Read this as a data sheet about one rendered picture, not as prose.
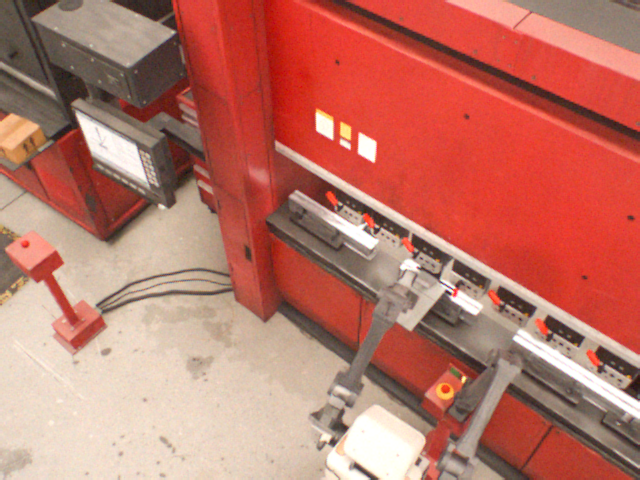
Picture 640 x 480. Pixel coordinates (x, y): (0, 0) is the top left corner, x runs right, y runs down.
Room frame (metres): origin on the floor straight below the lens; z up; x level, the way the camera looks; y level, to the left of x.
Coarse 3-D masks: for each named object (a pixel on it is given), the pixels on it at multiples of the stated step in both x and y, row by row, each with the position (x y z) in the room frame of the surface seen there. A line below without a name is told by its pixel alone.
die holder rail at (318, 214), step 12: (300, 192) 2.11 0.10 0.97; (300, 204) 2.04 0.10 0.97; (312, 204) 2.03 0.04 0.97; (312, 216) 1.99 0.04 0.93; (324, 216) 1.96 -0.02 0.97; (336, 216) 1.96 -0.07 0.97; (324, 228) 1.94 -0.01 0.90; (336, 228) 1.90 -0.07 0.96; (348, 228) 1.89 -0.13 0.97; (348, 240) 1.85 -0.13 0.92; (360, 240) 1.81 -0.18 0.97; (372, 240) 1.81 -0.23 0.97; (360, 252) 1.80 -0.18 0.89; (372, 252) 1.80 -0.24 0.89
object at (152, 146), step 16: (80, 112) 2.00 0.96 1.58; (96, 112) 1.98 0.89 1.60; (112, 112) 2.01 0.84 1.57; (80, 128) 2.03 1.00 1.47; (112, 128) 1.90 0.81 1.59; (128, 128) 1.89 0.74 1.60; (144, 128) 1.92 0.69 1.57; (144, 144) 1.80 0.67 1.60; (160, 144) 1.83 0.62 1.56; (96, 160) 2.02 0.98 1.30; (144, 160) 1.81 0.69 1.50; (160, 160) 1.80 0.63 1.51; (128, 176) 1.90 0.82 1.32; (160, 176) 1.78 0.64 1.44; (176, 176) 1.88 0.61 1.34; (144, 192) 1.85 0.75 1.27; (160, 192) 1.79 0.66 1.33
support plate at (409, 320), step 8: (416, 272) 1.61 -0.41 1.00; (416, 288) 1.53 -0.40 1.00; (424, 288) 1.52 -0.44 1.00; (432, 288) 1.52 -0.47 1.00; (440, 288) 1.52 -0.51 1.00; (424, 296) 1.48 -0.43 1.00; (432, 296) 1.48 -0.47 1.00; (416, 304) 1.45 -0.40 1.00; (424, 304) 1.44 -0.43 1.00; (432, 304) 1.44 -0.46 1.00; (400, 312) 1.41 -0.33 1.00; (408, 312) 1.41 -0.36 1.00; (416, 312) 1.41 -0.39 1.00; (424, 312) 1.41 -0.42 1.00; (400, 320) 1.37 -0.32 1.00; (408, 320) 1.37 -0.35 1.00; (416, 320) 1.37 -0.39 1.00; (408, 328) 1.33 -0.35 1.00
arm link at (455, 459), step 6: (450, 456) 0.71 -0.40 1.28; (456, 456) 0.71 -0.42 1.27; (462, 456) 0.72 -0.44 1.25; (450, 462) 0.69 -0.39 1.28; (456, 462) 0.69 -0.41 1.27; (462, 462) 0.69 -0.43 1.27; (444, 468) 0.68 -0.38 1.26; (450, 468) 0.68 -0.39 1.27; (456, 468) 0.68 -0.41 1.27; (462, 468) 0.67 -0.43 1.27; (444, 474) 0.66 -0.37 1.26; (450, 474) 0.66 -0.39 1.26; (456, 474) 0.66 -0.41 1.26
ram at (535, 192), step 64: (320, 0) 2.01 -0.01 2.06; (320, 64) 1.94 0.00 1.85; (384, 64) 1.76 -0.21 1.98; (448, 64) 1.65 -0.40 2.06; (384, 128) 1.74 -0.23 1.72; (448, 128) 1.58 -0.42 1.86; (512, 128) 1.45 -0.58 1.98; (576, 128) 1.36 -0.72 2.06; (384, 192) 1.72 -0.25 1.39; (448, 192) 1.55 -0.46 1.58; (512, 192) 1.41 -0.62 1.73; (576, 192) 1.29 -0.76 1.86; (512, 256) 1.36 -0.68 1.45; (576, 256) 1.24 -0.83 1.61
